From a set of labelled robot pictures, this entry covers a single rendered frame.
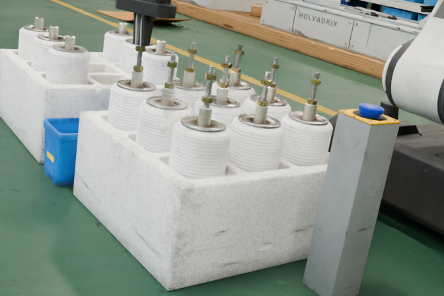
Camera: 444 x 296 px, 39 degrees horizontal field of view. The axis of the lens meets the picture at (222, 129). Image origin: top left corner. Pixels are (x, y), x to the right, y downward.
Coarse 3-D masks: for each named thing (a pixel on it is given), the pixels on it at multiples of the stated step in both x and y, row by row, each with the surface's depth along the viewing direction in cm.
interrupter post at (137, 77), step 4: (132, 72) 118; (136, 72) 117; (140, 72) 118; (132, 76) 118; (136, 76) 118; (140, 76) 118; (132, 80) 118; (136, 80) 118; (140, 80) 118; (132, 84) 118; (136, 84) 118; (140, 84) 118
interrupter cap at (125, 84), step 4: (120, 80) 120; (124, 80) 121; (128, 80) 122; (116, 84) 118; (120, 84) 118; (124, 84) 119; (128, 84) 120; (144, 84) 121; (148, 84) 121; (152, 84) 121; (124, 88) 116; (128, 88) 116; (132, 88) 116; (136, 88) 117; (140, 88) 118; (144, 88) 118; (148, 88) 118; (152, 88) 119
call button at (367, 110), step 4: (360, 104) 97; (364, 104) 97; (368, 104) 98; (372, 104) 98; (360, 108) 97; (364, 108) 96; (368, 108) 96; (372, 108) 96; (376, 108) 96; (380, 108) 97; (360, 112) 98; (364, 112) 97; (368, 112) 96; (372, 112) 96; (376, 112) 96; (380, 112) 96; (368, 116) 96; (372, 116) 96; (376, 116) 96
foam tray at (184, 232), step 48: (96, 144) 117; (96, 192) 118; (144, 192) 103; (192, 192) 94; (240, 192) 100; (288, 192) 107; (144, 240) 104; (192, 240) 98; (240, 240) 104; (288, 240) 111
